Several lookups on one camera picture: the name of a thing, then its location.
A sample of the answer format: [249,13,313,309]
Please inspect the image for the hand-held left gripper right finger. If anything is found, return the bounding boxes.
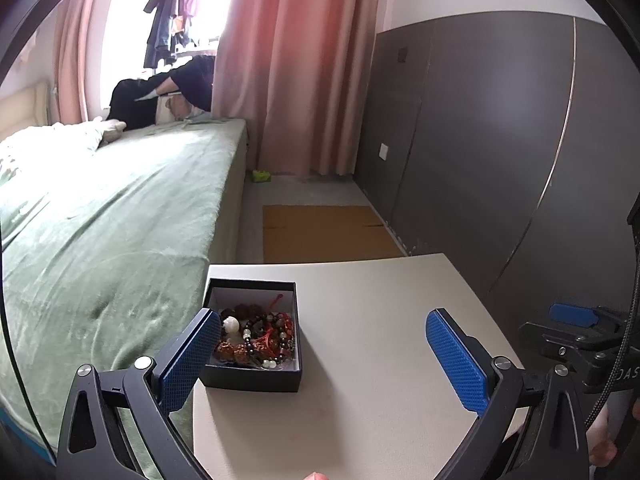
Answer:
[425,308,592,480]

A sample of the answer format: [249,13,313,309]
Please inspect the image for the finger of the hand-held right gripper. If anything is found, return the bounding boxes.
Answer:
[519,302,626,390]

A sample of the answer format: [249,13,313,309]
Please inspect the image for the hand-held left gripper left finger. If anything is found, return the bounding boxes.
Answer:
[56,307,222,480]

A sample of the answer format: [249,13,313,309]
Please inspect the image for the pile of bead bracelets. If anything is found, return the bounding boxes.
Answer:
[212,300,298,368]

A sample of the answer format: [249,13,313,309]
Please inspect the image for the black jewelry box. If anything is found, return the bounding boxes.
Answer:
[200,277,304,393]

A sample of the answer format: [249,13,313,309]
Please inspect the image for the red string bracelet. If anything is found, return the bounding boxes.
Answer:
[250,292,296,356]

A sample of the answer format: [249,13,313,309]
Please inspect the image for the person's right hand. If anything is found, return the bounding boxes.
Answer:
[586,400,640,468]

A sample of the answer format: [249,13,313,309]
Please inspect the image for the green blanket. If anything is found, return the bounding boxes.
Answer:
[0,119,248,463]

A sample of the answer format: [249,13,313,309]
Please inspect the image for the beige bed base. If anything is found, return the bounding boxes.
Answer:
[197,122,251,267]

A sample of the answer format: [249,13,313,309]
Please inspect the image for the brown cardboard sheet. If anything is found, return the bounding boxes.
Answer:
[262,204,406,264]

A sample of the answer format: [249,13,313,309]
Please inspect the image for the pale green pillow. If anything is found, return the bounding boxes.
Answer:
[75,119,128,148]

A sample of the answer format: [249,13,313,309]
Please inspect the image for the beige bag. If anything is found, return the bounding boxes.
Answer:
[155,94,193,125]

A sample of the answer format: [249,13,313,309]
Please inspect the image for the pile of dark clothes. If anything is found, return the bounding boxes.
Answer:
[107,55,217,131]

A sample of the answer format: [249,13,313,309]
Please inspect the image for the beige headboard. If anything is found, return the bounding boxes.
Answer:
[0,79,51,138]

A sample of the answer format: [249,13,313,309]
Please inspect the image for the wide pink curtain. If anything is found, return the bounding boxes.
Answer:
[210,0,388,178]

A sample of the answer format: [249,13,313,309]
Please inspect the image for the narrow pink curtain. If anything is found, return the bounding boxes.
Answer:
[52,0,108,123]

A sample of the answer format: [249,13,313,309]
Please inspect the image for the hanging dark clothes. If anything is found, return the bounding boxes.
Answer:
[142,0,206,68]

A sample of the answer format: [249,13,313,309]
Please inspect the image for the black braided cable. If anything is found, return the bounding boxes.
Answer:
[582,207,640,428]

